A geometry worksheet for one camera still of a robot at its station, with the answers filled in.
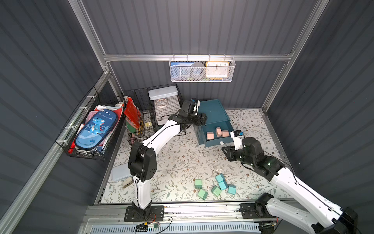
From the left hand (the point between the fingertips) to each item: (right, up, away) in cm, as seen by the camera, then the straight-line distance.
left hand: (205, 118), depth 86 cm
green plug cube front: (-2, -42, -9) cm, 43 cm away
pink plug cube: (+8, -8, -2) cm, 11 cm away
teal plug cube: (+9, -38, -6) cm, 39 cm away
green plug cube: (-5, -37, -4) cm, 38 cm away
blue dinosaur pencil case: (-51, -6, -22) cm, 56 cm away
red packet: (-51, +3, +16) cm, 53 cm away
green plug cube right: (+5, -40, -8) cm, 41 cm away
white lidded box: (-31, +19, +16) cm, 39 cm away
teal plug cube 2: (+14, -40, -6) cm, 43 cm away
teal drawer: (+13, -4, +4) cm, 14 cm away
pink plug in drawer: (+3, -10, -2) cm, 11 cm away
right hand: (+10, -16, -11) cm, 22 cm away
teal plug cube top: (+8, -35, -3) cm, 36 cm away
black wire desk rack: (-47, +4, +30) cm, 56 cm away
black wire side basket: (-62, +10, -6) cm, 63 cm away
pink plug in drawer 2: (+12, -9, -2) cm, 15 cm away
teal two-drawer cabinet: (+6, +3, +3) cm, 8 cm away
